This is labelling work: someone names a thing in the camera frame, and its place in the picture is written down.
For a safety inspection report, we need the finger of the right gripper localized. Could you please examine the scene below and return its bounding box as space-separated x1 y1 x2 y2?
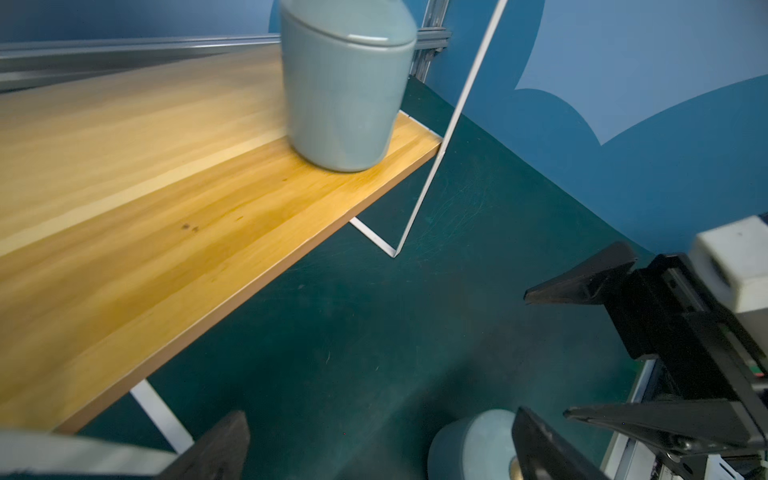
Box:
564 399 758 450
523 242 637 305

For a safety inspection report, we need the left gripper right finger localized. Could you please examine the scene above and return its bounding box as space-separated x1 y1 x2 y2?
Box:
511 407 606 480

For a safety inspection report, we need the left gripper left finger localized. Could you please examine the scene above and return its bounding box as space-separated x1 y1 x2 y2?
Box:
157 410 251 480

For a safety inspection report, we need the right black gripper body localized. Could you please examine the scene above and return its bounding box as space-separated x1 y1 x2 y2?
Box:
605 255 767 456

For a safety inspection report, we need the grey-blue tea canister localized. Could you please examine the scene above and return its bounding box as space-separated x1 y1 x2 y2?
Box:
279 0 417 172
427 409 517 480

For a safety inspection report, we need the wooden two-tier shelf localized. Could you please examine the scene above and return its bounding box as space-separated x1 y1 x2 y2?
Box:
1 39 450 434

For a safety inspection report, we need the aluminium mounting rail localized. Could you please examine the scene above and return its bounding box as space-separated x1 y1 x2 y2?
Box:
599 358 768 480

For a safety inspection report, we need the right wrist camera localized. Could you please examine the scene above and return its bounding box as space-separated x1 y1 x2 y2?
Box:
689 216 767 314

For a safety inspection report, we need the right aluminium frame post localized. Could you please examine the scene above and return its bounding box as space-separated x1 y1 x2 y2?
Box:
410 0 452 83

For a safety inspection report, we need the rear aluminium frame bar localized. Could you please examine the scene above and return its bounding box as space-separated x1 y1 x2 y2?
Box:
0 28 452 91

